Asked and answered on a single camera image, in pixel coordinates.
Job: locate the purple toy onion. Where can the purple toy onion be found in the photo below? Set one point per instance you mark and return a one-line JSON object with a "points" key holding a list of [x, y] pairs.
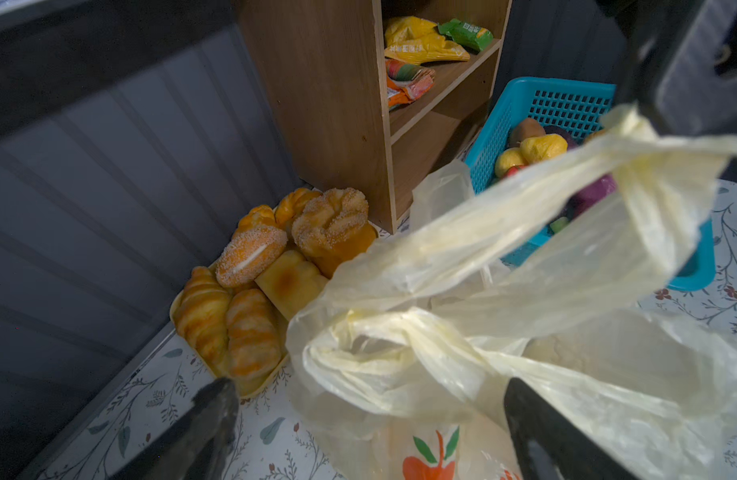
{"points": [[590, 195]]}

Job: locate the yellow snack packet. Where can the yellow snack packet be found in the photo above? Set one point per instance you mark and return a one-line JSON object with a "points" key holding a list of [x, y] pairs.
{"points": [[417, 41]]}

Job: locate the square yellow bread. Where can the square yellow bread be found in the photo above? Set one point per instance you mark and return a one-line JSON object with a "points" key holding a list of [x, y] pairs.
{"points": [[291, 282]]}

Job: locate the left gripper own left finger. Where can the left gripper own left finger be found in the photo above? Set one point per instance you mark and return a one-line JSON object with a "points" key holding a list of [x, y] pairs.
{"points": [[197, 445]]}

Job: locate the wooden shelf unit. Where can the wooden shelf unit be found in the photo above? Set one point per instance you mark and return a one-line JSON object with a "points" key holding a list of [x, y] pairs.
{"points": [[323, 67]]}

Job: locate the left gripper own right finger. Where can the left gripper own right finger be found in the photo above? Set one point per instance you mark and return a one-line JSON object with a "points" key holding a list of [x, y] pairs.
{"points": [[548, 445]]}

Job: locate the croissant bread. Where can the croissant bread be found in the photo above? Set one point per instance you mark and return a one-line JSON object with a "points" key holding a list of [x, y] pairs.
{"points": [[200, 318]]}

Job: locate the yellow bread tray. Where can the yellow bread tray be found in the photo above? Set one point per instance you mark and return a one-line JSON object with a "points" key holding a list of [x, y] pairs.
{"points": [[255, 339]]}

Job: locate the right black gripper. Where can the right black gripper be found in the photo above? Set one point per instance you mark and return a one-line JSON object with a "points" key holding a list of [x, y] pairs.
{"points": [[680, 66]]}

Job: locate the sugared round bun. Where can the sugared round bun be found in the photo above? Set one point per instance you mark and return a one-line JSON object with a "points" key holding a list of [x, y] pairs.
{"points": [[248, 254]]}

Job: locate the orange red snack packet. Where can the orange red snack packet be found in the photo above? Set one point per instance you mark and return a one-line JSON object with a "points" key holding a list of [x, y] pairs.
{"points": [[407, 82]]}

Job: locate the yellow translucent plastic bag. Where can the yellow translucent plastic bag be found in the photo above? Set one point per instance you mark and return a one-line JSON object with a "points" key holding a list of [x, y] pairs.
{"points": [[406, 356]]}

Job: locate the teal plastic basket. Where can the teal plastic basket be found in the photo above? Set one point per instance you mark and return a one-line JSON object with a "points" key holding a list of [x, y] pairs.
{"points": [[576, 107]]}

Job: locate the small green snack packet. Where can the small green snack packet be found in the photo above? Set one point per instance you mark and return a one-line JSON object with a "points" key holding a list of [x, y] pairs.
{"points": [[468, 35]]}

